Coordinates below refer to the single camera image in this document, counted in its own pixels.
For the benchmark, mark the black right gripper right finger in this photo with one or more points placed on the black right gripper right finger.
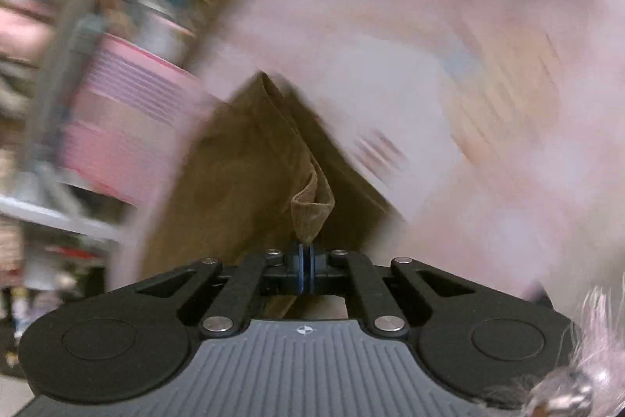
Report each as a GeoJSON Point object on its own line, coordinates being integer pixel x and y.
{"type": "Point", "coordinates": [352, 276]}

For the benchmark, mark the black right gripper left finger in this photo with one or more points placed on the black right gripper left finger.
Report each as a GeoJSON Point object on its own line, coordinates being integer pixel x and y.
{"type": "Point", "coordinates": [263, 286]}

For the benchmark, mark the olive brown garment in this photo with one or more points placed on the olive brown garment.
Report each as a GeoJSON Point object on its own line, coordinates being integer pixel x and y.
{"type": "Point", "coordinates": [262, 174]}

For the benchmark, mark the pink learning tablet toy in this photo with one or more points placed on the pink learning tablet toy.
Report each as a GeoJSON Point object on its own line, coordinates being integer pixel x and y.
{"type": "Point", "coordinates": [128, 119]}

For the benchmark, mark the pink checkered table mat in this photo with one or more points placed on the pink checkered table mat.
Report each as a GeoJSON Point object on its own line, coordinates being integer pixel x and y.
{"type": "Point", "coordinates": [495, 128]}

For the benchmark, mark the white furry sleeve cuff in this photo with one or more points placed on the white furry sleeve cuff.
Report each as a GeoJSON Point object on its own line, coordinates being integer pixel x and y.
{"type": "Point", "coordinates": [591, 383]}

